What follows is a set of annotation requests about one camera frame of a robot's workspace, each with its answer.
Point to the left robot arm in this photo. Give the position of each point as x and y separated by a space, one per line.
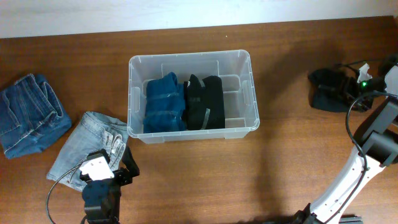
102 192

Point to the large black garment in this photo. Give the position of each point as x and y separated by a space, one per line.
204 103

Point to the light blue jeans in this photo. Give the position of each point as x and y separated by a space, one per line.
94 132

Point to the clear plastic storage container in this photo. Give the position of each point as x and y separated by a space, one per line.
232 66

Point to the dark blue folded jeans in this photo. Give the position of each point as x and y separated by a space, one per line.
32 117

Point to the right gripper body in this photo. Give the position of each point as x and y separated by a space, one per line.
374 84

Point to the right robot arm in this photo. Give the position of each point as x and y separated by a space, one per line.
375 145

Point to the teal blue garment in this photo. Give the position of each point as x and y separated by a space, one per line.
165 104

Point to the small black garment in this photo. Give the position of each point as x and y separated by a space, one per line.
326 84

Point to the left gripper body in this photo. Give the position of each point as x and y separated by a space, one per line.
120 178

